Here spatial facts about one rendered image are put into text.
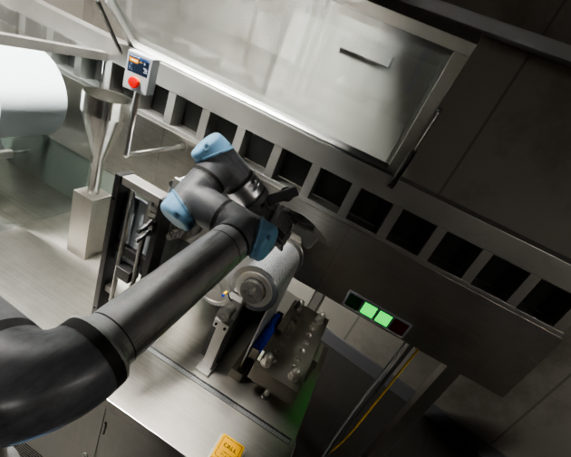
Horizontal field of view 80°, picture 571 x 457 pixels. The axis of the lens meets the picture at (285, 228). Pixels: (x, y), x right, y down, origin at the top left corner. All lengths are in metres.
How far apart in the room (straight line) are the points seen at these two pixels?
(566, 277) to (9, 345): 1.29
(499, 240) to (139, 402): 1.16
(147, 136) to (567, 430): 2.94
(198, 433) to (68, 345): 0.76
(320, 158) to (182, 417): 0.89
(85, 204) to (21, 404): 1.07
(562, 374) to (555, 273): 1.58
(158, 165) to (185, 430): 0.96
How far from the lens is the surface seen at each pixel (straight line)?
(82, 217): 1.45
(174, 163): 1.45
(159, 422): 1.12
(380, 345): 2.84
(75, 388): 0.41
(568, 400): 2.92
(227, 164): 0.69
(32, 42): 1.43
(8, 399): 0.41
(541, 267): 1.29
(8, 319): 0.45
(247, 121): 1.26
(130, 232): 1.06
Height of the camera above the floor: 1.86
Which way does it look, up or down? 26 degrees down
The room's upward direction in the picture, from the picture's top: 24 degrees clockwise
